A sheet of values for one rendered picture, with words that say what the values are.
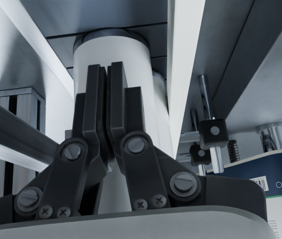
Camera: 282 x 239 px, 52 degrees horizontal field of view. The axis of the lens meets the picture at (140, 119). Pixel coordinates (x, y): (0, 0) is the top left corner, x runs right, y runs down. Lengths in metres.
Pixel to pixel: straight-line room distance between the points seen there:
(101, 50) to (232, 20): 0.15
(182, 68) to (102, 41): 0.05
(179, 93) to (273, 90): 0.15
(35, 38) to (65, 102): 0.22
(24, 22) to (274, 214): 0.38
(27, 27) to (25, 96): 0.19
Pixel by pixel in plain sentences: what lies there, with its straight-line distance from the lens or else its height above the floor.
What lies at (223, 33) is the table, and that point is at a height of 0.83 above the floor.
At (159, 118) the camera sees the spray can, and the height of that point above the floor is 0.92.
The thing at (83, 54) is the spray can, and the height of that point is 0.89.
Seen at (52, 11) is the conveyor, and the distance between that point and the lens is 0.17.
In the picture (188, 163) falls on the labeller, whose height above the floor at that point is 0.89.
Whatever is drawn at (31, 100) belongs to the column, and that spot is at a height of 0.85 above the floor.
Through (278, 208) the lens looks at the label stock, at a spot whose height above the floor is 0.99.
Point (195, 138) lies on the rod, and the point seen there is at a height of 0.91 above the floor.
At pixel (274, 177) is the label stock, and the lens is 0.44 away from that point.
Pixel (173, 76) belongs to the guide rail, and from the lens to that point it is 0.16.
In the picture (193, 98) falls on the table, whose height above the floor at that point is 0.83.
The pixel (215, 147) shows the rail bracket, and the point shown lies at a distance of 0.34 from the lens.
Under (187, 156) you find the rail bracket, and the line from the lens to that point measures 0.46.
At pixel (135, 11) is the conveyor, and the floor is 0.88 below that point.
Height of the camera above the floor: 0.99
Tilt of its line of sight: 19 degrees down
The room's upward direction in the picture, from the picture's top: 175 degrees clockwise
